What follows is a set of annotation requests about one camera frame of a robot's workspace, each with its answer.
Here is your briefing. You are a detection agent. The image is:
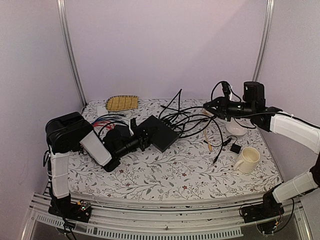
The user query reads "black plug adapter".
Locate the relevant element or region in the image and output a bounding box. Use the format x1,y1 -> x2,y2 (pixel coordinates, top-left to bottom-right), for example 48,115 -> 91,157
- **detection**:
230,143 -> 242,154

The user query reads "black cable tangle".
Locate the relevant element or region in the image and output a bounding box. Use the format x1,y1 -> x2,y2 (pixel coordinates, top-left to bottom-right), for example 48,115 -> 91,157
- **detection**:
94,87 -> 251,165

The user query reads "aluminium front rail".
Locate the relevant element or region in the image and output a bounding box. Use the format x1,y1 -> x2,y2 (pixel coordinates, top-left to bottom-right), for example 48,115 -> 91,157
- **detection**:
21,192 -> 313,240

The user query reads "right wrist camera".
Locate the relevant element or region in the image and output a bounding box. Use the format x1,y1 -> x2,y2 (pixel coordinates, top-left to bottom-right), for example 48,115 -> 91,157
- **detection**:
242,81 -> 265,103

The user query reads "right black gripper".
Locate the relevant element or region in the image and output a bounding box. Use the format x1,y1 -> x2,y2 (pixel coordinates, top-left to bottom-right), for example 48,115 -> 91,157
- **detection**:
204,94 -> 256,122

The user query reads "left aluminium frame post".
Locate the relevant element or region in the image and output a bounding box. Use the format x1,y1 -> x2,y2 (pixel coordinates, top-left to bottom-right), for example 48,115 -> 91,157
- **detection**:
56,0 -> 87,108

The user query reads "white floral table mat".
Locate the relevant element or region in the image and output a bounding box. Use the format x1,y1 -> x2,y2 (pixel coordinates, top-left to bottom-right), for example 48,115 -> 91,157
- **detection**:
68,99 -> 282,201

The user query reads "woven bamboo tray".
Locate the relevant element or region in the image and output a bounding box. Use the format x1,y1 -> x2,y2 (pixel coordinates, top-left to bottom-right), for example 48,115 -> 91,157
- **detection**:
105,95 -> 139,112

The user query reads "aluminium frame post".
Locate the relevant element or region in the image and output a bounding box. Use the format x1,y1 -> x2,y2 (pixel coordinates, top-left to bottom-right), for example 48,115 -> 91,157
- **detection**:
251,0 -> 276,83
56,0 -> 87,108

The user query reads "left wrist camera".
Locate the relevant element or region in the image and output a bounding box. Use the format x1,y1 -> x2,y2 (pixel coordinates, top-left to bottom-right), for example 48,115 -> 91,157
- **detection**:
102,125 -> 131,152

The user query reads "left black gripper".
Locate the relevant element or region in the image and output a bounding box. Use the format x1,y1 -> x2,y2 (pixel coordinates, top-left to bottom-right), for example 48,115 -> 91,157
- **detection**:
115,126 -> 159,159

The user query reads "white ceramic bowl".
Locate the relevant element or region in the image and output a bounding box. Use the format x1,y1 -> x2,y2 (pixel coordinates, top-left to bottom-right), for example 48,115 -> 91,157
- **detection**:
225,118 -> 247,137

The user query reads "white card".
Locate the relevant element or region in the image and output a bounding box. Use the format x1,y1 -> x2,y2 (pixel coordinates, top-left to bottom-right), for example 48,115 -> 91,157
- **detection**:
97,106 -> 109,117

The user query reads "right aluminium frame post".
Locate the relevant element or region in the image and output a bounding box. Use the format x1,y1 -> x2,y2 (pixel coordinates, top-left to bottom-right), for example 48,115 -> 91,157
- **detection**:
251,0 -> 276,83

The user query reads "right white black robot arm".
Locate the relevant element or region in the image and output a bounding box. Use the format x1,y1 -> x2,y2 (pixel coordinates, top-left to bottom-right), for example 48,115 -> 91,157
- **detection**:
203,96 -> 320,223

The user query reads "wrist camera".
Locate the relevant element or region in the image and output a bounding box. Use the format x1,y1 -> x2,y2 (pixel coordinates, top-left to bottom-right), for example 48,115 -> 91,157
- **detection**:
242,81 -> 265,103
102,125 -> 131,152

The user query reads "cream ceramic mug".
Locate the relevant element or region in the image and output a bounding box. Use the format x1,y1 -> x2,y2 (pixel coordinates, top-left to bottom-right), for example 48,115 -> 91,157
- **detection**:
233,146 -> 261,174

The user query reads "black network switch box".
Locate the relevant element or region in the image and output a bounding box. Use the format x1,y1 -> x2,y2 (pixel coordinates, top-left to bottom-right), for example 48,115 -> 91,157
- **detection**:
138,115 -> 179,153

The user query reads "red and blue wire bundle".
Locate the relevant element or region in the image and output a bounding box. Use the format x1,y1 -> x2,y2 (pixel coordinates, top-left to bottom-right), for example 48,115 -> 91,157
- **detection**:
91,114 -> 127,132

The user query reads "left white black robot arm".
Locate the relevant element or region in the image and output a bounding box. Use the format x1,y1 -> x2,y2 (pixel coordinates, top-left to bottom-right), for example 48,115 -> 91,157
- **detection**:
43,112 -> 159,223

